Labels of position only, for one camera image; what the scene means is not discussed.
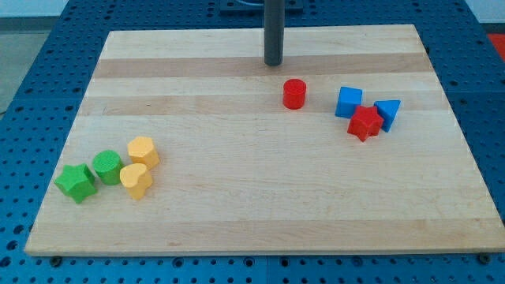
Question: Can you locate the red cylinder block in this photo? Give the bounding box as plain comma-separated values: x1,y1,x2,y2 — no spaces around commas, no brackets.
282,78,307,110

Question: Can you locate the blue cube block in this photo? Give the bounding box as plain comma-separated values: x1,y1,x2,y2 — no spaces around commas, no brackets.
335,86,363,118

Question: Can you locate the wooden board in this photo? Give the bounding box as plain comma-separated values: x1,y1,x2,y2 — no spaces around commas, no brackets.
25,24,504,256

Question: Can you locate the yellow hexagon block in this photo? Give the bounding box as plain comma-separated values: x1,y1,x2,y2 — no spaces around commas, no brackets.
127,136,160,170

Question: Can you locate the red star block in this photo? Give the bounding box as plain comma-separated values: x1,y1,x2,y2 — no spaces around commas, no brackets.
347,106,384,142

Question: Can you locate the yellow heart block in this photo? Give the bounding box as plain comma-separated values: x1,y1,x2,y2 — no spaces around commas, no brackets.
119,163,153,200

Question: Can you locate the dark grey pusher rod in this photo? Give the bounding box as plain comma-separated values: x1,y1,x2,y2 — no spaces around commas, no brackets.
264,0,285,66

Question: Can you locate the blue triangle block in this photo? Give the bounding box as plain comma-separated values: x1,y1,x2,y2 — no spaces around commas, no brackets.
374,99,401,133

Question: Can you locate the green cylinder block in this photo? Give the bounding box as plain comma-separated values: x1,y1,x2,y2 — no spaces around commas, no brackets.
92,150,124,185

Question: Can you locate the green star block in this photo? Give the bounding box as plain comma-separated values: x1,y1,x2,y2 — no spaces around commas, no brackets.
54,163,98,204

